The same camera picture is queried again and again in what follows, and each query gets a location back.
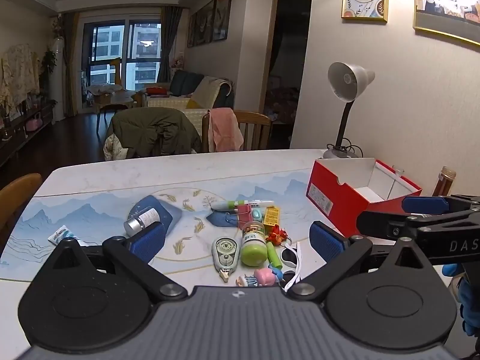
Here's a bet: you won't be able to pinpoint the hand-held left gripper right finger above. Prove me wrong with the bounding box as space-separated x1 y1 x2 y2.
285 220 433 301

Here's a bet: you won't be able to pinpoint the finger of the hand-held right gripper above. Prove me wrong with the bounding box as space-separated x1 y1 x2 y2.
355 210 429 241
401 194 480 215

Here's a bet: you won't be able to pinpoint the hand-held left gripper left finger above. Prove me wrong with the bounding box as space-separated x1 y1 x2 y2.
48 221 188 302

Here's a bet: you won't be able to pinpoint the white bottle with silver cap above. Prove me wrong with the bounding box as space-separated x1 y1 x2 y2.
124 207 161 236

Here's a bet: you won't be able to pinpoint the white sunglasses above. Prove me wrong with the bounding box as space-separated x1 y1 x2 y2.
280 242 304 292

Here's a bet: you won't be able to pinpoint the red cardboard box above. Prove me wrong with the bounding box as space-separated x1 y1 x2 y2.
305 157 424 238

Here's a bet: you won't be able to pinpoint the red dragon keychain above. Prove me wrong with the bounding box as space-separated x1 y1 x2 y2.
267 224 295 246

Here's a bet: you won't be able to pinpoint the green highlighter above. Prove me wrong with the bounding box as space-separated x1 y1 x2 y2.
267 243 284 271

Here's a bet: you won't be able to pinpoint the pink and blue penguin toy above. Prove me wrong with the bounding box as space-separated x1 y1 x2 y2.
254 264 284 287

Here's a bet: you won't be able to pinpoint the grey correction tape dispenser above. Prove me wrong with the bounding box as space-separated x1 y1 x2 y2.
211 237 241 283

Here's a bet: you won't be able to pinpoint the green and white pen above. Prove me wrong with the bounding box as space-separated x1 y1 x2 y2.
211 199 276 211

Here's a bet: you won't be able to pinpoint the person's right hand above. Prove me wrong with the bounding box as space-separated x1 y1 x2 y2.
442 263 480 337

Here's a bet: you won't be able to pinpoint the brown glass bottle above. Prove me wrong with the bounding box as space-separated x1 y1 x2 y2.
431 166 457 197

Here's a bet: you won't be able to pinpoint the yellow packet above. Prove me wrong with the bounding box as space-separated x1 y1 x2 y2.
263 205 282 226

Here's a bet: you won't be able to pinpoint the green plastic jar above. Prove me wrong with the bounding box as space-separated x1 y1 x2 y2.
240 220 270 267

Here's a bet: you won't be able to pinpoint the pink binder clip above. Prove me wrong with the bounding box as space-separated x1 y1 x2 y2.
225 204 256 229

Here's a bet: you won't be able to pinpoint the floral cushion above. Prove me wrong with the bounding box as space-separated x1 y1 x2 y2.
104 134 132 161

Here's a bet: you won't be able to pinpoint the olive green jacket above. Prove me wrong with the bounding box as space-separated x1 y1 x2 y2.
110 107 203 158

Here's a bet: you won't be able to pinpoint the wooden chair with slat back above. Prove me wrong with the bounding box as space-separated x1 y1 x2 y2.
202 110 272 152

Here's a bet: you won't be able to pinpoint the pink cloth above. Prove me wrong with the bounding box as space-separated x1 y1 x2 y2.
208 107 244 153

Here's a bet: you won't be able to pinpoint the plain wooden chair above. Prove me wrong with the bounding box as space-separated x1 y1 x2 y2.
0 173 43 241

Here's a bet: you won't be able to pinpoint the white desk lamp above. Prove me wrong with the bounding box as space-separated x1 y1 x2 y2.
322 62 376 160

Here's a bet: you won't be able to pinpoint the round dining table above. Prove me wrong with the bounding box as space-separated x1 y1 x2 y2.
87 84 136 106

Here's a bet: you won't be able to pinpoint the cream sofa blanket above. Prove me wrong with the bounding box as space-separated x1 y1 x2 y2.
187 76 233 109

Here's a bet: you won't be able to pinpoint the dark low cabinet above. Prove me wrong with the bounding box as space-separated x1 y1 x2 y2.
0 101 57 166

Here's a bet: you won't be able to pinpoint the dark sofa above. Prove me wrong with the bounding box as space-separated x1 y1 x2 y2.
142 69 235 111

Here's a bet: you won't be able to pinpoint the white standing air conditioner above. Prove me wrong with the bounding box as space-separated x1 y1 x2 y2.
50 37 66 121

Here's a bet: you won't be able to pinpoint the grey curtain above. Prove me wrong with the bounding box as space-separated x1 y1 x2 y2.
62 12 81 118
157 6 183 83

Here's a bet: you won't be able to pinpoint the large window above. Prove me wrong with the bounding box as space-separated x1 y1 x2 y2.
80 15 163 94

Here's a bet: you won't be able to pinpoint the gold framed people picture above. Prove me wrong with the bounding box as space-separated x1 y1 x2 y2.
412 0 480 47

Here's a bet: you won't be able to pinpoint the black lamp cable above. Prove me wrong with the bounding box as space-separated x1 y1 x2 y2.
333 138 364 158

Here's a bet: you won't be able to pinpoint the dark framed wall painting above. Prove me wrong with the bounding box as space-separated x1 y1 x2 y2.
187 0 233 48

